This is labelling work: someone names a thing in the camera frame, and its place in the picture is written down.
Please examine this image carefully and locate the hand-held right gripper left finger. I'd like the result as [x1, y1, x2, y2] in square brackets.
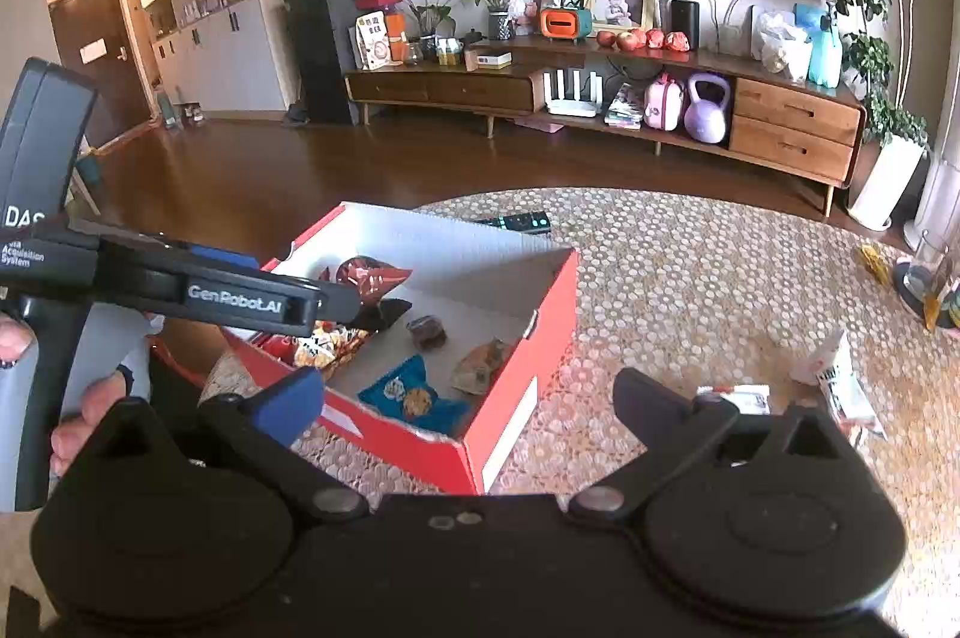
[90, 368, 370, 523]

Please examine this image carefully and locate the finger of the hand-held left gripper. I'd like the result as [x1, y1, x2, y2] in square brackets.
[96, 239, 362, 339]
[159, 240, 261, 273]

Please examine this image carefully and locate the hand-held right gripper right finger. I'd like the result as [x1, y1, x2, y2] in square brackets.
[566, 368, 848, 519]

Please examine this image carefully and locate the small white red packet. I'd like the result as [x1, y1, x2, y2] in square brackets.
[697, 385, 771, 416]

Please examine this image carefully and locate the blue snack packet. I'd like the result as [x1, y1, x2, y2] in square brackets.
[358, 354, 470, 437]

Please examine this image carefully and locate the red cardboard box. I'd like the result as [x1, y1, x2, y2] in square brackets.
[225, 201, 580, 496]

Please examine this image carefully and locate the brown red foil snack packet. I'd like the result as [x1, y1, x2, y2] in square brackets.
[334, 255, 413, 309]

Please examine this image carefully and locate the small brown snack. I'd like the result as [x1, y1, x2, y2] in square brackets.
[406, 315, 449, 350]

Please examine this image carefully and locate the tan brown snack packet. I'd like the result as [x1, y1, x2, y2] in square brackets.
[450, 338, 515, 395]

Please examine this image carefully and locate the white black-print snack packet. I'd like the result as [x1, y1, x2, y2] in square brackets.
[791, 330, 886, 443]

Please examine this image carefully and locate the person's left hand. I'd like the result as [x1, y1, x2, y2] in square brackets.
[0, 314, 134, 478]

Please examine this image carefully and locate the brown door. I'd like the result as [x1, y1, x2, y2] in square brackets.
[49, 0, 151, 148]

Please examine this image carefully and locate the black remote control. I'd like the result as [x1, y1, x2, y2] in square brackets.
[472, 214, 554, 234]

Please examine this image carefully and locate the black cabinet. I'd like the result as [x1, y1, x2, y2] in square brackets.
[283, 0, 368, 125]

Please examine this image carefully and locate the beige snack bag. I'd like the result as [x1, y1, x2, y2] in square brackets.
[355, 12, 391, 71]

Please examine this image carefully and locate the yellow wrapper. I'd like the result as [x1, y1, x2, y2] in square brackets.
[859, 243, 895, 285]

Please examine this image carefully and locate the black round tray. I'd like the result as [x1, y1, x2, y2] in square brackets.
[892, 259, 960, 318]

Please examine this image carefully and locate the wooden TV cabinet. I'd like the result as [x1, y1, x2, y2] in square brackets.
[343, 34, 867, 218]

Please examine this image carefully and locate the purple kettlebell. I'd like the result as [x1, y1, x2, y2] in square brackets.
[684, 73, 732, 145]

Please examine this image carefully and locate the light wooden drawer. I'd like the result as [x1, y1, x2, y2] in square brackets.
[729, 115, 856, 182]
[733, 77, 863, 148]

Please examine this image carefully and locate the stack of magazines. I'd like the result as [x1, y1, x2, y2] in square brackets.
[604, 83, 646, 130]

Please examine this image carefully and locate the yellow stick packet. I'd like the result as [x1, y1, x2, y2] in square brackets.
[922, 278, 946, 332]

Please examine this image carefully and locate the pink case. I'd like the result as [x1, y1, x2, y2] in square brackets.
[643, 73, 685, 131]

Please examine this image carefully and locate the white router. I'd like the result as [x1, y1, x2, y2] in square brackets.
[544, 68, 601, 118]

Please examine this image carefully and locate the drinking glass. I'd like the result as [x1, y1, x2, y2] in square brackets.
[911, 237, 953, 302]

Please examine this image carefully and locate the small leafy potted plant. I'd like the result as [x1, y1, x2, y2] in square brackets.
[409, 0, 458, 58]

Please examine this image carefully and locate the white planter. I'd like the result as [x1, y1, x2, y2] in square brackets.
[847, 134, 927, 232]

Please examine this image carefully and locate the white plastic bag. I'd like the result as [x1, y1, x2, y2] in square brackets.
[754, 10, 812, 82]

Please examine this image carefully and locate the white standing air conditioner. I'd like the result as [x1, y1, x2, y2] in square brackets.
[904, 0, 960, 253]

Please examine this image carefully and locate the black speaker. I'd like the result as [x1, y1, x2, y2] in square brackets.
[670, 0, 700, 50]

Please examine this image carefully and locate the blue spray bottle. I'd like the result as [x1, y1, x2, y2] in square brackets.
[808, 12, 843, 88]

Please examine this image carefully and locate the photo frame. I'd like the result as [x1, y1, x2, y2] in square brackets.
[583, 0, 656, 35]

